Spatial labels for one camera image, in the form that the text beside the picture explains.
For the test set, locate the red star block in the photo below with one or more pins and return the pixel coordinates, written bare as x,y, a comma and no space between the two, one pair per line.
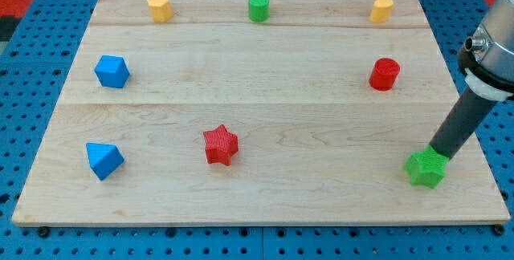
220,145

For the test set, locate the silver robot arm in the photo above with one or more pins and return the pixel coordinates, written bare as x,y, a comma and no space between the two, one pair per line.
486,57

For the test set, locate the green star block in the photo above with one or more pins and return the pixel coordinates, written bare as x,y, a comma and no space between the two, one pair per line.
426,167

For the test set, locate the wooden board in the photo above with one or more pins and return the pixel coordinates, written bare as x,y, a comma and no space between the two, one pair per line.
318,146

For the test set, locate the green cylinder block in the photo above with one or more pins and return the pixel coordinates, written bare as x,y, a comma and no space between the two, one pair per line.
258,10

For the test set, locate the red cylinder block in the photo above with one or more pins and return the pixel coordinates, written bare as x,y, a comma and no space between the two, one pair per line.
384,73

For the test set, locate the yellow hexagon block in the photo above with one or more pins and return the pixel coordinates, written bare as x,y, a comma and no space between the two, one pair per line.
161,10

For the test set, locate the blue cube block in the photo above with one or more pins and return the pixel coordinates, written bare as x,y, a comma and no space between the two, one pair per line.
112,71

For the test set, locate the blue triangle block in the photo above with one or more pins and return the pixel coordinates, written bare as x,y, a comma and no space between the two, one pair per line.
103,159

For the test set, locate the yellow heart block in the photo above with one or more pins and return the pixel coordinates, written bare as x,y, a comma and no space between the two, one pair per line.
381,11

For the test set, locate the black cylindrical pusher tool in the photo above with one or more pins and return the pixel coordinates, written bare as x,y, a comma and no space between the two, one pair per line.
460,123

